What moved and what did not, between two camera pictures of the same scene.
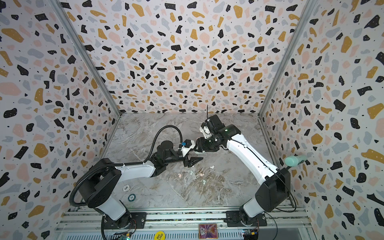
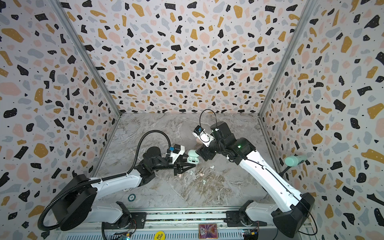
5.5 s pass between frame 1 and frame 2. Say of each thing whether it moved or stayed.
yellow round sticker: stayed
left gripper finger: moved
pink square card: stayed
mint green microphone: stayed
